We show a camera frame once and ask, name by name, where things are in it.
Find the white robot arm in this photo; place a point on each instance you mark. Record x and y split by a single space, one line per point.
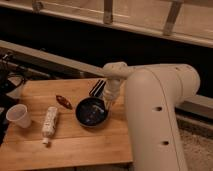
151 93

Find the black ceramic bowl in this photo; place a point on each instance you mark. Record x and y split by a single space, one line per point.
91 112

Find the metal window rail frame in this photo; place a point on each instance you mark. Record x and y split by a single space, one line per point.
188 21

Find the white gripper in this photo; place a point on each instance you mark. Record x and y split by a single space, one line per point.
111 90

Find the dark red snack wrapper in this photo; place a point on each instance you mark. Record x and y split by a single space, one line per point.
63 101

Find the white plastic bottle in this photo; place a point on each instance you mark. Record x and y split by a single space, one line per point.
49 124

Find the white paper cup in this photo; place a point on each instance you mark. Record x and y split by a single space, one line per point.
18 114

